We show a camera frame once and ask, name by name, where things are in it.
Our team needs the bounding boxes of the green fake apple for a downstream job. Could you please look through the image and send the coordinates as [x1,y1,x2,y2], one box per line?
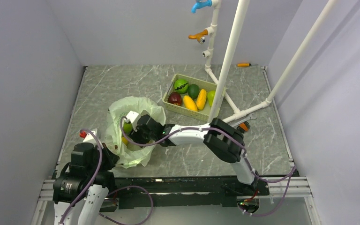
[123,122,133,135]

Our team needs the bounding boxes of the light green plastic bag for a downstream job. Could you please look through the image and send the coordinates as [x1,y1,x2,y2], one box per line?
[103,96,166,168]

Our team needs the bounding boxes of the dark red fake apple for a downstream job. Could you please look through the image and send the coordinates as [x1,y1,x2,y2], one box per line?
[167,91,182,106]

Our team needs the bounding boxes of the small yellow fake banana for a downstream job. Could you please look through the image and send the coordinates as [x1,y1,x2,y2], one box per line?
[183,95,198,112]

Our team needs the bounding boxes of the green fake watermelon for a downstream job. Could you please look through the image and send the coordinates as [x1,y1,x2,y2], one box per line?
[173,78,189,94]

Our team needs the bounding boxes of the yellow fake lemon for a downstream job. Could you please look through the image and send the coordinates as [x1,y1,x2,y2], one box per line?
[121,136,128,146]

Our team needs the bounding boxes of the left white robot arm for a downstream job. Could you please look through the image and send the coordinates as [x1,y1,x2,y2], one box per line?
[53,142,119,225]

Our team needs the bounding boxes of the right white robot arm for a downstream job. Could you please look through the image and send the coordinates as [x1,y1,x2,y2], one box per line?
[120,111,258,195]

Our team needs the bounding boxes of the yellow fake mango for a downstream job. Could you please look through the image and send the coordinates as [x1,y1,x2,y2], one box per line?
[196,89,207,111]

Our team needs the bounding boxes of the dark green fake avocado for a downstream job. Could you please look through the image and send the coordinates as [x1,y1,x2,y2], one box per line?
[187,84,200,99]

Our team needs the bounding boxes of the light green fake pear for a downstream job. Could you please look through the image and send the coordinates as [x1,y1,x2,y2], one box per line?
[207,90,216,107]

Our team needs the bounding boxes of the pale green plastic basket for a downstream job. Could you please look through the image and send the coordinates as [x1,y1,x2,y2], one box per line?
[163,74,217,122]

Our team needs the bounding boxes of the orange black brush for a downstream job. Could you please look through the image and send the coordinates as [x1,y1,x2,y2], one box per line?
[237,121,250,132]

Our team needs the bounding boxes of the silver open-end wrench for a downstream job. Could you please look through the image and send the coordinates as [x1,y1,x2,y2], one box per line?
[228,112,257,128]

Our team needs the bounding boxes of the orange plastic faucet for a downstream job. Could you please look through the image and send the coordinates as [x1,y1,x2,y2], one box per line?
[188,29,209,42]

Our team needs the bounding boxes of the blue plastic faucet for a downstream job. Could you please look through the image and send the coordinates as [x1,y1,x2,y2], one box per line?
[191,0,212,14]

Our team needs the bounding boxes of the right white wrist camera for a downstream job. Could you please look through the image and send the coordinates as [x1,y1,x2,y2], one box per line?
[125,111,140,127]

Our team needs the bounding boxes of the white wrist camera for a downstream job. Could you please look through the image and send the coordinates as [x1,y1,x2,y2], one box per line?
[79,129,98,145]
[125,111,140,127]

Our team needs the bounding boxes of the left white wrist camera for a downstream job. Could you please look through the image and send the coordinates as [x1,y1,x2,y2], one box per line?
[79,129,98,145]

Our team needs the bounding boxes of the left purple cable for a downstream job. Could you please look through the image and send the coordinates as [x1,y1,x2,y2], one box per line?
[59,128,153,225]

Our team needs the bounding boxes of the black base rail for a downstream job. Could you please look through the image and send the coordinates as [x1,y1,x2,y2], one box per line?
[100,176,270,212]

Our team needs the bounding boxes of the orange handled screwdriver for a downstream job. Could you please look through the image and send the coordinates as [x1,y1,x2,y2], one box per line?
[237,63,252,68]

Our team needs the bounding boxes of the white PVC pipe frame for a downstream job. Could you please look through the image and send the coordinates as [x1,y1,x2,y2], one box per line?
[208,0,338,122]

